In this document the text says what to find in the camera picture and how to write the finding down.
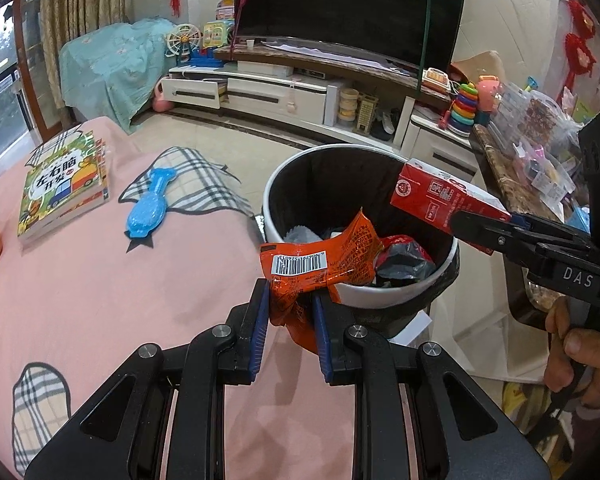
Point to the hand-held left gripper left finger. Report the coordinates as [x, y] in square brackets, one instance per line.
[260, 332]

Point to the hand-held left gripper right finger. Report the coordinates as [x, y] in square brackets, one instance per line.
[325, 342]

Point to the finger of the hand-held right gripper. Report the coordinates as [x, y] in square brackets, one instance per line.
[555, 232]
[495, 235]

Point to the red carton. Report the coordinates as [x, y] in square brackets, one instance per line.
[440, 200]

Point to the orange snack packet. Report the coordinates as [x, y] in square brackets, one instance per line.
[345, 255]

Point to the black bin with white rim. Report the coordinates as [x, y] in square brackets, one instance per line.
[325, 175]

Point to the person's right forearm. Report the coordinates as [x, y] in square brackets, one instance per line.
[592, 415]

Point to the dark foil packet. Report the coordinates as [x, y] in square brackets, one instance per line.
[405, 260]

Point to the clear plastic bags of toys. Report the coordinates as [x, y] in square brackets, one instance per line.
[535, 120]

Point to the stacking rings toy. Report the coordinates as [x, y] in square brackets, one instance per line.
[464, 110]

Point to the blue toy clip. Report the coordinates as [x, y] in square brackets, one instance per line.
[147, 210]

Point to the orange toy phone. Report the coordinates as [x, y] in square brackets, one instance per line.
[436, 79]

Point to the stacked yellow lid containers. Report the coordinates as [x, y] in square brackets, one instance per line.
[348, 105]

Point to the white TV stand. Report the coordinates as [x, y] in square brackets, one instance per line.
[260, 90]

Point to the green children's book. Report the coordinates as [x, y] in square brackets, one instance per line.
[60, 185]

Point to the pink plastic pot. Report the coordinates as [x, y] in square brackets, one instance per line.
[163, 99]

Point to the black television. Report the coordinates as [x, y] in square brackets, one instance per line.
[340, 5]

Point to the blue toy track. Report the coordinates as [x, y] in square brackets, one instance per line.
[207, 60]

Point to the colourful toy house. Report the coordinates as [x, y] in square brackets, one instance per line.
[216, 35]

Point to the ferris wheel toy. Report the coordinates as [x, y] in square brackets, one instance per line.
[182, 40]

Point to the teal covered armchair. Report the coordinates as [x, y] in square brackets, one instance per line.
[110, 65]

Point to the pink stick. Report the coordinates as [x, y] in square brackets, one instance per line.
[242, 10]

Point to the pink toy machine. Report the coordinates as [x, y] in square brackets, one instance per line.
[225, 7]

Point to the glass sliding door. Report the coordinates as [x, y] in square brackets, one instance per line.
[5, 60]

